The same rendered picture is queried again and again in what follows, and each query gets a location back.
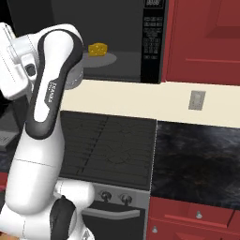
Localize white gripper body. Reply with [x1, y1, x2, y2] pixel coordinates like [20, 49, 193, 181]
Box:
[0, 22, 34, 101]

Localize grey microwave turntable plate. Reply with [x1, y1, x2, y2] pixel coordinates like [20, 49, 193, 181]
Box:
[79, 51, 118, 68]

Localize black microwave oven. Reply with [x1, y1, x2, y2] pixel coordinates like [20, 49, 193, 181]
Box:
[6, 0, 170, 85]

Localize black oven door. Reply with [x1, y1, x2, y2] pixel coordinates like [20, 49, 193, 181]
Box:
[80, 200, 148, 240]

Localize red base cupboard door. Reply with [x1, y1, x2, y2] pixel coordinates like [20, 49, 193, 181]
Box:
[145, 217, 240, 240]

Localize grey flat object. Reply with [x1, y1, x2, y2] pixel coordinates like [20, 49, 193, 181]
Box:
[0, 129, 21, 150]

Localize yellow cheese wedge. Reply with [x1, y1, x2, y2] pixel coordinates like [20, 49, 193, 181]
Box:
[87, 42, 109, 58]

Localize red base cupboard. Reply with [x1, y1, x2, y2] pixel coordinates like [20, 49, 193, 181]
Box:
[0, 171, 9, 193]

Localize black hob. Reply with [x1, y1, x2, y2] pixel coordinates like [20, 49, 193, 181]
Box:
[58, 110, 158, 192]

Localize grey hob knob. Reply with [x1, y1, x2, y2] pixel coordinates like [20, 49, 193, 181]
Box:
[120, 193, 133, 206]
[99, 189, 113, 203]

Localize grey oven control panel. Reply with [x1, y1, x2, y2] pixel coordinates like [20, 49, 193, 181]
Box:
[92, 183, 152, 214]

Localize narrow red drawer front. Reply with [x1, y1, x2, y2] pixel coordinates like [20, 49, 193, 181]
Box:
[229, 208, 240, 234]

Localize grey oven door handle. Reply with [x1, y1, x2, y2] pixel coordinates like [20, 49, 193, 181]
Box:
[82, 207, 142, 220]

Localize grey wall socket plate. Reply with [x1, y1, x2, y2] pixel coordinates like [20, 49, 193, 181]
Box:
[187, 90, 207, 112]

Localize red wall cupboard door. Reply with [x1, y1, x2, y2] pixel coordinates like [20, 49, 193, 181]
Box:
[161, 0, 240, 86]

